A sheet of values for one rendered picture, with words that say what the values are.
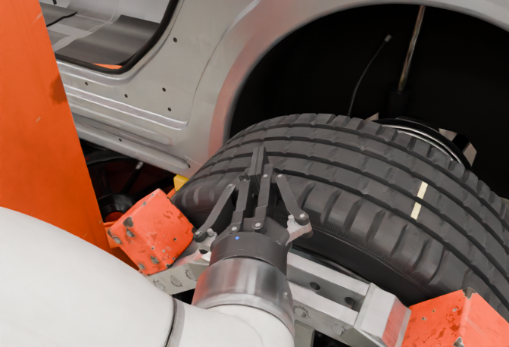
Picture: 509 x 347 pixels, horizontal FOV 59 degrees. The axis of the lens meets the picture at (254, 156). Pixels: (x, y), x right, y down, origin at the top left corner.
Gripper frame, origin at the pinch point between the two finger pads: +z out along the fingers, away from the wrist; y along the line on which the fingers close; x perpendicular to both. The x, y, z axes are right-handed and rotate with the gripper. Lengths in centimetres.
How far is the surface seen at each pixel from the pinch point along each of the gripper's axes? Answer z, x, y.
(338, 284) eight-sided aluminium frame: -11.6, -10.3, 7.5
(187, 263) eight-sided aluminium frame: -8.1, -6.8, -10.8
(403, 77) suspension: 54, -15, 27
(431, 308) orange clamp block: -14.5, -12.7, 16.9
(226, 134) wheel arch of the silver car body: 45, -16, -16
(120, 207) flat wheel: 74, -49, -69
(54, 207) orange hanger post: 4.3, -2.4, -34.3
